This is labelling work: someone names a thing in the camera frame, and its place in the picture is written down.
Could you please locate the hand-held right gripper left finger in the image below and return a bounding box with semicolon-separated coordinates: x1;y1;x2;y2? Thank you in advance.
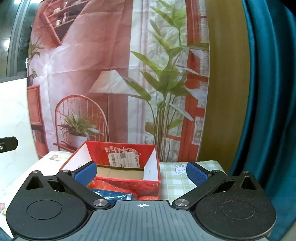
24;161;111;210

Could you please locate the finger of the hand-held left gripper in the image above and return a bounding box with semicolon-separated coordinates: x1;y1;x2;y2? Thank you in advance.
0;137;18;152

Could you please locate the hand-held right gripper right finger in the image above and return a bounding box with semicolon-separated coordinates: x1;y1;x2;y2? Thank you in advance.
172;161;258;210

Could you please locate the dark blue plastic packet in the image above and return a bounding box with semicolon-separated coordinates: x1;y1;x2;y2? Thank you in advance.
91;189;139;205

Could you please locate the red cardboard box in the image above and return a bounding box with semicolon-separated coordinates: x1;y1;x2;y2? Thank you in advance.
59;141;161;201

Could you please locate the green checked tablecloth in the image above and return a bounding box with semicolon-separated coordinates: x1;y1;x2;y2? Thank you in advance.
0;150;229;239

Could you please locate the window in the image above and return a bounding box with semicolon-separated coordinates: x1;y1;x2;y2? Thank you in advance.
0;0;36;77

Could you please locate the teal curtain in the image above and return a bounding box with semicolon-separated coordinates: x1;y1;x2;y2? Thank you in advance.
228;0;296;241

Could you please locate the printed wall cloth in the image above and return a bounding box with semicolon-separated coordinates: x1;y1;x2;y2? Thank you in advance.
26;0;210;163

